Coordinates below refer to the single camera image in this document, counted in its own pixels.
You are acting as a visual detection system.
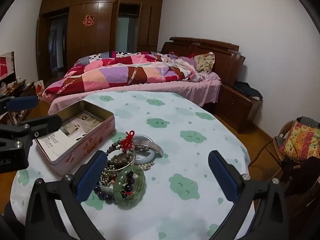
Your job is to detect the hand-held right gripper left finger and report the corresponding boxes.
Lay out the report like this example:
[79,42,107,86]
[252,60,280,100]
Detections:
[25,150,108,240]

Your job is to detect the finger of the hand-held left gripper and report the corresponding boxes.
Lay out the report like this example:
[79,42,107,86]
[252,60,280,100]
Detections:
[0,114,62,143]
[0,96,38,117]

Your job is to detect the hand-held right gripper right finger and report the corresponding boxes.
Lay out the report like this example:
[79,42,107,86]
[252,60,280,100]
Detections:
[208,150,292,240]

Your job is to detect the pearl bead necklace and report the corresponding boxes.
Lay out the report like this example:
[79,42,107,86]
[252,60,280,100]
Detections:
[100,166,118,187]

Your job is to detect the dark blue bead bracelet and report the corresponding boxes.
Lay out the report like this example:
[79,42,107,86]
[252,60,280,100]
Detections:
[94,170,140,201]

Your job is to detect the pink tin box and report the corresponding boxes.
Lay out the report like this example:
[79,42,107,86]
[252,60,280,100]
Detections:
[34,100,116,177]

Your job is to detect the brown wooden bead bracelet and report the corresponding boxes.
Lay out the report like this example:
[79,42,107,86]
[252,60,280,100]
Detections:
[106,141,137,157]

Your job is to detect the green jade bead bracelet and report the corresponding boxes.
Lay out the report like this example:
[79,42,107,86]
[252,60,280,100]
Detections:
[114,165,146,203]

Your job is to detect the red knotted cord bracelet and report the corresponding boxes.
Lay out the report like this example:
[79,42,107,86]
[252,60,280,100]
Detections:
[119,130,136,153]

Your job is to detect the low wooden cabinet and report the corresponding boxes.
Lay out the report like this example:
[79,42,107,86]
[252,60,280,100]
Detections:
[0,79,38,127]

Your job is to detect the red paper bag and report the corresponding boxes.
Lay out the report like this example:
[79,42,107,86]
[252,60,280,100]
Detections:
[35,79,45,97]

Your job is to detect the printed paper leaflet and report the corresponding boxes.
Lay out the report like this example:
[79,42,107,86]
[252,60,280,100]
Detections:
[37,110,110,162]

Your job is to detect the framed picture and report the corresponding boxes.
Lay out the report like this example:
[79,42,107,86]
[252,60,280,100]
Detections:
[0,51,15,82]

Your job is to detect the wicker chair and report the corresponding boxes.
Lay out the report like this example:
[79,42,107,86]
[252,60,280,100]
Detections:
[249,120,320,205]

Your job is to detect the pale jade bangle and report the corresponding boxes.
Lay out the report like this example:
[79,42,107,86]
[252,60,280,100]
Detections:
[131,135,157,165]

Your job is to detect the wooden nightstand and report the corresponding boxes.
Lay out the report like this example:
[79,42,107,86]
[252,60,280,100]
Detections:
[215,81,263,134]

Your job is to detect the silver metal wristwatch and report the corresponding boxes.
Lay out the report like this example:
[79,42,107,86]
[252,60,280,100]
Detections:
[132,140,164,157]

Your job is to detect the dark maroon garment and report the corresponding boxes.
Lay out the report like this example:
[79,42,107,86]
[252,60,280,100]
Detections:
[280,156,320,197]

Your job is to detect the colourful floral cushion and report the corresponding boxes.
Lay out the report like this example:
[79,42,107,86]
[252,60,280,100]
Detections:
[279,121,320,163]

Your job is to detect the cow print blanket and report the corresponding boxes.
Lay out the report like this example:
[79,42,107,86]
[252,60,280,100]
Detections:
[75,51,137,65]

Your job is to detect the dark clothes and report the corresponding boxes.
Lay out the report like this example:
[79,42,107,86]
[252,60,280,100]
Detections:
[234,81,263,100]

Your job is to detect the pink bed sheet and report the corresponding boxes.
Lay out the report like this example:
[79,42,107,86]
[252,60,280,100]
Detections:
[47,71,223,115]

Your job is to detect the brown wooden wardrobe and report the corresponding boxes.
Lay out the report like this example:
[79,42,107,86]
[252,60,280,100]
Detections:
[36,0,164,80]

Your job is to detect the floral pillow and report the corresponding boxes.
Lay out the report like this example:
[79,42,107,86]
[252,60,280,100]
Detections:
[194,52,215,74]

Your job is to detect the wooden bed headboard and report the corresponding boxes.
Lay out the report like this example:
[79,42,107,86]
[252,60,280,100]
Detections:
[160,37,247,87]

